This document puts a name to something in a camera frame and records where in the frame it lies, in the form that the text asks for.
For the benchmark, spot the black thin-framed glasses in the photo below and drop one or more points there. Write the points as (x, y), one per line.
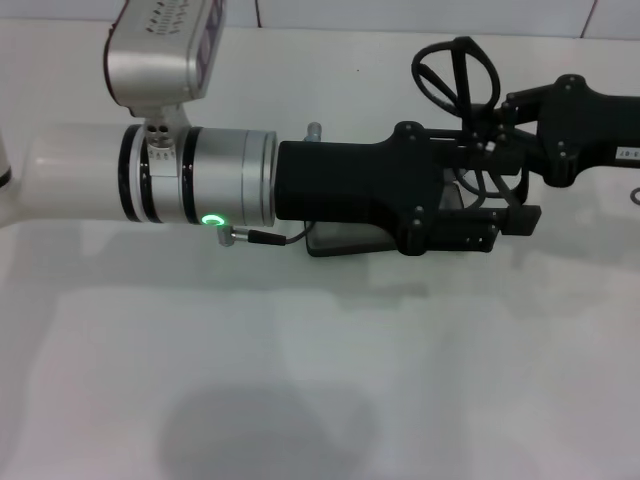
(461, 80)

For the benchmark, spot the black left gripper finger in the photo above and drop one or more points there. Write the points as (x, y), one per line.
(520, 220)

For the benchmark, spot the left gripper silver plug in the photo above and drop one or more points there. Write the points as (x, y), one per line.
(314, 131)

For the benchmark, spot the black glasses case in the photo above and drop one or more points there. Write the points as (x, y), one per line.
(340, 240)

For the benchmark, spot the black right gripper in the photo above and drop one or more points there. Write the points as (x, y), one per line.
(590, 130)

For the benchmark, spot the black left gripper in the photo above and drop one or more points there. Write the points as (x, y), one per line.
(350, 185)

